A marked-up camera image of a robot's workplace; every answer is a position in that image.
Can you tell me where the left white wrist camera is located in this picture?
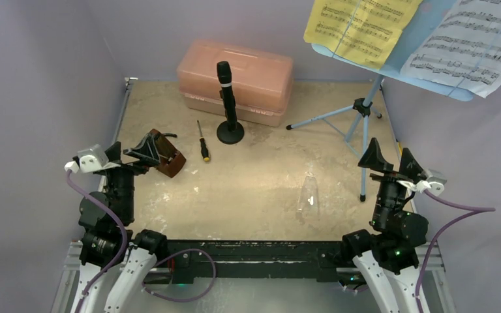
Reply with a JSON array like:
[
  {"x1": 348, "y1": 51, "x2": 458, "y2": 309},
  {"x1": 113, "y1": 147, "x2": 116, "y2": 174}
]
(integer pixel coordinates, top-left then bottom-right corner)
[{"x1": 64, "y1": 144, "x2": 109, "y2": 173}]

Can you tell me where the brown wooden metronome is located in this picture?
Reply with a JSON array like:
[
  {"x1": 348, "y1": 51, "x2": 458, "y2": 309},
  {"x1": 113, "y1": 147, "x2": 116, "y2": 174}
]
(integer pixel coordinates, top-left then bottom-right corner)
[{"x1": 150, "y1": 128, "x2": 187, "y2": 178}]

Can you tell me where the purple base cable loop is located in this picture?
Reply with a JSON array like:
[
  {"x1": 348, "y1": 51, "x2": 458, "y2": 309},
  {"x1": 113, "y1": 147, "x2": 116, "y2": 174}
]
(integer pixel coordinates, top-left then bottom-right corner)
[{"x1": 141, "y1": 248, "x2": 218, "y2": 303}]

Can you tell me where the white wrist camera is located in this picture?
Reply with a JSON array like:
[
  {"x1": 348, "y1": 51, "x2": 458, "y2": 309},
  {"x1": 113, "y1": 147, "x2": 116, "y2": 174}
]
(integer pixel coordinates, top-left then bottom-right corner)
[
  {"x1": 64, "y1": 144, "x2": 109, "y2": 173},
  {"x1": 416, "y1": 169, "x2": 448, "y2": 196}
]

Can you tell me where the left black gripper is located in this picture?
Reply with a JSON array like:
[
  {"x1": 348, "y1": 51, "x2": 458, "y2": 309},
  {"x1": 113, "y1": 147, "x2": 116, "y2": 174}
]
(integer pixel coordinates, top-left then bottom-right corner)
[{"x1": 103, "y1": 132, "x2": 159, "y2": 221}]

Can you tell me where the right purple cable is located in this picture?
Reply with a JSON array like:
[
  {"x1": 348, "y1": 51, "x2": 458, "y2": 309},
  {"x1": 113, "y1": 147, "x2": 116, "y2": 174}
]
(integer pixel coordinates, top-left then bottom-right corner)
[{"x1": 414, "y1": 190, "x2": 496, "y2": 313}]

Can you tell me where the white sheet music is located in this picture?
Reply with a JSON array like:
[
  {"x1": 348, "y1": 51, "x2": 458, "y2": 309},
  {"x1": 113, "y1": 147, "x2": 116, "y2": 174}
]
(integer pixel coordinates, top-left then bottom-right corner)
[{"x1": 401, "y1": 1, "x2": 501, "y2": 98}]

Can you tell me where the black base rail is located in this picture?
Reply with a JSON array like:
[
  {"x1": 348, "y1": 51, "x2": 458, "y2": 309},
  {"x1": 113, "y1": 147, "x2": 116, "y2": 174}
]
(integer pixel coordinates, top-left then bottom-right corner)
[{"x1": 167, "y1": 239, "x2": 356, "y2": 284}]

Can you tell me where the clear plastic metronome cover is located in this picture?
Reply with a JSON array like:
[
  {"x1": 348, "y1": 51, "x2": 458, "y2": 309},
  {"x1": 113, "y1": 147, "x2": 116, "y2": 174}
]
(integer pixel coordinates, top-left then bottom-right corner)
[{"x1": 297, "y1": 176, "x2": 319, "y2": 218}]

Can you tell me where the pink plastic storage box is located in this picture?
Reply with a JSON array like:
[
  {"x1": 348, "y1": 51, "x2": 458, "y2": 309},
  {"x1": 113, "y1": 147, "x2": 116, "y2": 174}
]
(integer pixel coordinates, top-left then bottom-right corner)
[{"x1": 177, "y1": 40, "x2": 294, "y2": 127}]

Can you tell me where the black microphone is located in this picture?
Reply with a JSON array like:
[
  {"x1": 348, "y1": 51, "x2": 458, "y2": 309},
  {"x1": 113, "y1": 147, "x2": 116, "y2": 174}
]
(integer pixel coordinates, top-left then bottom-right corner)
[{"x1": 217, "y1": 61, "x2": 237, "y2": 132}]

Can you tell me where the black round microphone stand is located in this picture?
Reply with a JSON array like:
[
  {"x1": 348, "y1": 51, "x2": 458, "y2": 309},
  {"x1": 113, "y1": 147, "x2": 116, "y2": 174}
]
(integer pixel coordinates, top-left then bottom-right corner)
[{"x1": 217, "y1": 121, "x2": 245, "y2": 145}]

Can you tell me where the black yellow screwdriver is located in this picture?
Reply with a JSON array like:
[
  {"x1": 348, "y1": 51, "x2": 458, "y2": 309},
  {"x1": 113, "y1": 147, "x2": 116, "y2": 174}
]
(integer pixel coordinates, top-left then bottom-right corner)
[{"x1": 197, "y1": 121, "x2": 210, "y2": 162}]

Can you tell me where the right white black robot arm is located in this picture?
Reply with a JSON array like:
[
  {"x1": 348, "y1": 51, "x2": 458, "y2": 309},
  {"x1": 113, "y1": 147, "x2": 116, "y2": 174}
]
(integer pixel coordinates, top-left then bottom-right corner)
[{"x1": 340, "y1": 138, "x2": 429, "y2": 312}]

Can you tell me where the yellow sheet music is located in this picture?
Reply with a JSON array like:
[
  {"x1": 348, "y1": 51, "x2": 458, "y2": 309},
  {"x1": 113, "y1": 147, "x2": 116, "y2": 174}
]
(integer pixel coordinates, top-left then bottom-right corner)
[{"x1": 303, "y1": 0, "x2": 421, "y2": 70}]

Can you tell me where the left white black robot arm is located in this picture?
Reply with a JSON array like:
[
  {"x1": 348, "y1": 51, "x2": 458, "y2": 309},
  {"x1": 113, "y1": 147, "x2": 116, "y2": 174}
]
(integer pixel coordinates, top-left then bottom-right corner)
[{"x1": 65, "y1": 130, "x2": 168, "y2": 312}]

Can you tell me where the light blue music stand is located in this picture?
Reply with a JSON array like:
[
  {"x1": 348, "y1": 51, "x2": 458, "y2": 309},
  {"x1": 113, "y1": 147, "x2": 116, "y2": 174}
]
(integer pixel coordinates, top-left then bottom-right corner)
[{"x1": 286, "y1": 0, "x2": 476, "y2": 203}]

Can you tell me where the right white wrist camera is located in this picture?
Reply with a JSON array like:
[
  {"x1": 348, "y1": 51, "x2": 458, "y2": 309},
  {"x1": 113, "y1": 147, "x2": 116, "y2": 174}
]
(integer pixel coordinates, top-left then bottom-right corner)
[{"x1": 416, "y1": 169, "x2": 448, "y2": 196}]

